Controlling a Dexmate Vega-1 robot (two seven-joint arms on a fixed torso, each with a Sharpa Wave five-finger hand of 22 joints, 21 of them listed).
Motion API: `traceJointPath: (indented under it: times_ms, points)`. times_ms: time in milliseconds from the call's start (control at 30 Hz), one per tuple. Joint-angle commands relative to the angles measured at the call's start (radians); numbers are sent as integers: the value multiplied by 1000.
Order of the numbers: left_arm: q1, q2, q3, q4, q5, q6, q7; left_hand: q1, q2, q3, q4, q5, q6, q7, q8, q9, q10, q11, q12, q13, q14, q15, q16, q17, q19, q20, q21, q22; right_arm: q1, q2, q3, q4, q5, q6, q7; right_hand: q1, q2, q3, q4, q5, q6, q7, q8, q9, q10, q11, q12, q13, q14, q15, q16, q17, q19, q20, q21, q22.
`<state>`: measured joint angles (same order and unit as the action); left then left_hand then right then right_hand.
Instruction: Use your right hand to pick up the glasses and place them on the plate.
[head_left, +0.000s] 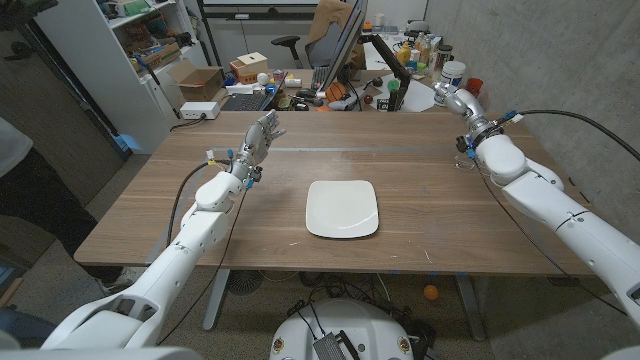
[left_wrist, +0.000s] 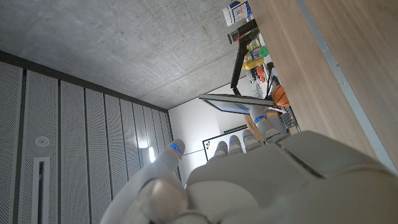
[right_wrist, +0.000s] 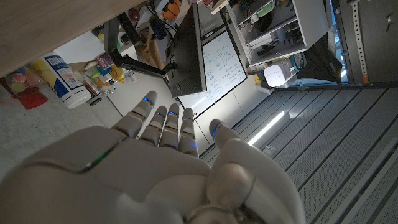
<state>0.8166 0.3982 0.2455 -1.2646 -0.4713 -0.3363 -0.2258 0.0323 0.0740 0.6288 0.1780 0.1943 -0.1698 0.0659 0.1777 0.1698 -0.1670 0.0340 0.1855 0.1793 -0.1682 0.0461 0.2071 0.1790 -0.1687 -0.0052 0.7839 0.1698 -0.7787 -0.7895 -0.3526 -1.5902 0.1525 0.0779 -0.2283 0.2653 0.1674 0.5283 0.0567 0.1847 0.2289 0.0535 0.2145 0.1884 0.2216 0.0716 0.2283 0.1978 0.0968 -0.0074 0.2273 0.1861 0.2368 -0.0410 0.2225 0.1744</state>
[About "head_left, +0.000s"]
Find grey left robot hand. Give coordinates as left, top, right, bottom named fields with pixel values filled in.
left=230, top=109, right=287, bottom=191

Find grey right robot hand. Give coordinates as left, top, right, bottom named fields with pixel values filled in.
left=432, top=81, right=494, bottom=145

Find clear plastic glasses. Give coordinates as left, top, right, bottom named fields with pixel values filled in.
left=453, top=152, right=479, bottom=172

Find white square plate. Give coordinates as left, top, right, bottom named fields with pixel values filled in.
left=305, top=179, right=380, bottom=240

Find white canister blue label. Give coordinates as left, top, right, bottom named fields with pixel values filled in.
left=435, top=60, right=467, bottom=99

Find black laptop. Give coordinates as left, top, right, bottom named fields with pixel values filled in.
left=220, top=74, right=287, bottom=112

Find jar with dark lid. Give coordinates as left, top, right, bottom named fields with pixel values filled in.
left=430, top=44, right=454, bottom=84

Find white power box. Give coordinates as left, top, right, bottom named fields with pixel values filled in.
left=179, top=101, right=221, bottom=121

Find small cardboard box white lid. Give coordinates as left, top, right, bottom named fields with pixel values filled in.
left=229, top=51, right=270, bottom=85

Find open brown cardboard box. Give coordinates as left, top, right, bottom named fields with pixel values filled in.
left=167, top=58, right=225, bottom=102

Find black keyboard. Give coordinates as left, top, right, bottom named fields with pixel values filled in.
left=310, top=66, right=331, bottom=91

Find orange basketball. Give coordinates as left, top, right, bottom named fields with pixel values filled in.
left=324, top=81, right=348, bottom=103

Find grey office chair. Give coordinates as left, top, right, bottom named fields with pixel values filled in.
left=270, top=0, right=357, bottom=70

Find black computer monitor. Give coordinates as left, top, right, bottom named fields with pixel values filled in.
left=317, top=0, right=369, bottom=94

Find round black grille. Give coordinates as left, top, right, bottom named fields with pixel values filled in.
left=227, top=269, right=264, bottom=296

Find white shelf unit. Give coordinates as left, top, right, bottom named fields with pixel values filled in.
left=34, top=0, right=209, bottom=155

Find grey metal table leg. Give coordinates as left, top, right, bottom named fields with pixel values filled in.
left=202, top=269, right=231, bottom=332
left=453, top=273, right=487, bottom=342

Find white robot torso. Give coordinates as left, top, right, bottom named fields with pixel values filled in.
left=269, top=298, right=415, bottom=360

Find black box on torso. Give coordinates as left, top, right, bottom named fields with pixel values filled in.
left=313, top=330, right=360, bottom=360

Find person in dark trousers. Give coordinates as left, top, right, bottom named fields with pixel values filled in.
left=0, top=117, right=134, bottom=296

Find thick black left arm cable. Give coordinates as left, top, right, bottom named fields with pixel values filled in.
left=166, top=159, right=232, bottom=249

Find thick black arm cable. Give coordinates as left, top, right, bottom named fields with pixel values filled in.
left=166, top=159, right=232, bottom=249
left=487, top=108, right=640, bottom=164

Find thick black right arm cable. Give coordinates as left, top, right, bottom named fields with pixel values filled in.
left=487, top=108, right=640, bottom=164

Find whiteboard with black frame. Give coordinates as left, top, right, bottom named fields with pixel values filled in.
left=196, top=0, right=324, bottom=69

